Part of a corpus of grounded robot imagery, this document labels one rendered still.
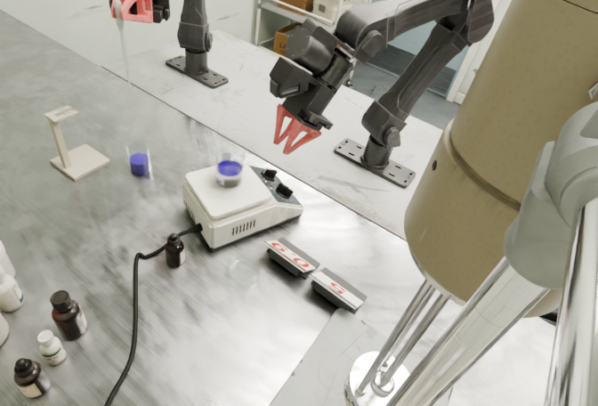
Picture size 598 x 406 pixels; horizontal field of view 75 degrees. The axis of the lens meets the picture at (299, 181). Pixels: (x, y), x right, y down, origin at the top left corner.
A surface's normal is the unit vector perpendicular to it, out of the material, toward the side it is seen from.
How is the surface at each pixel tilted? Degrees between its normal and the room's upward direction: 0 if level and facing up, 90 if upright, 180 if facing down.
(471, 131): 90
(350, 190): 0
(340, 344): 0
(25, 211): 0
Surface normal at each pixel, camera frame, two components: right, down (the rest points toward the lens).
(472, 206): -0.83, 0.26
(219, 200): 0.15, -0.74
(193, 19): -0.03, 0.47
